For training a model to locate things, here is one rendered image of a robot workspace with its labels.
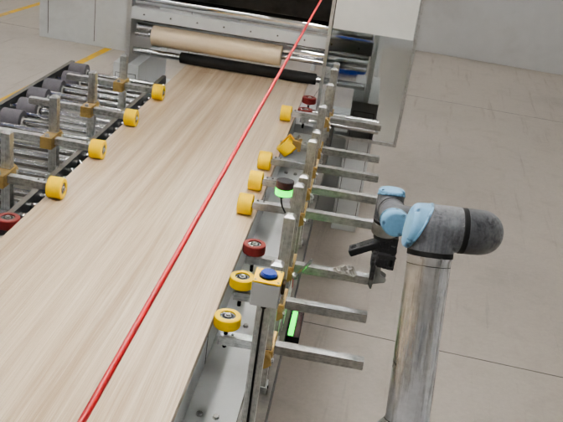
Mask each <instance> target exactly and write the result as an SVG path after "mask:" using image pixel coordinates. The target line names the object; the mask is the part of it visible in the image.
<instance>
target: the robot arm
mask: <svg viewBox="0 0 563 422"><path fill-rule="evenodd" d="M377 194H378V196H377V201H376V205H375V211H374V219H373V224H372V229H371V232H372V233H373V234H374V235H373V236H374V238H373V239H368V240H365V241H362V242H359V243H357V244H352V245H350V246H349V255H350V256H355V255H359V254H363V253H365V252H368V251H372V252H371V257H370V268H369V281H368V286H369V288H370V289H371V287H372V285H373V284H379V283H385V281H386V279H385V277H386V273H384V272H383V271H382V270H381V268H382V269H387V270H393V269H394V265H395V260H396V257H395V255H396V253H397V246H398V241H399V237H400V236H402V238H401V243H402V245H403V246H404V247H406V248H407V252H406V254H407V260H406V267H405V278H404V285H403V291H402V297H401V303H400V315H399V321H398V327H397V333H396V340H395V351H394V357H393V363H392V369H391V376H390V387H389V394H388V400H387V406H386V412H385V416H384V417H382V418H381V419H379V420H378V421H377V422H429V421H430V414H431V403H432V397H433V391H434V384H435V378H436V367H437V361H438V354H439V348H440V342H441V336H442V325H443V318H444V312H445V306H446V300H447V288H448V282H449V276H450V270H451V264H452V261H453V255H454V253H457V254H465V255H486V254H489V253H492V252H493V251H495V250H496V249H497V248H498V247H499V246H500V244H501V243H502V240H503V237H504V227H503V225H502V223H501V221H500V219H499V218H498V217H497V216H496V215H495V214H493V213H491V212H489V211H487V210H481V209H475V208H461V207H454V206H447V205H440V204H434V203H416V204H414V205H413V206H406V205H404V200H405V191H404V190H403V189H401V188H397V187H392V186H383V187H380V188H379V192H378V193H377Z"/></svg>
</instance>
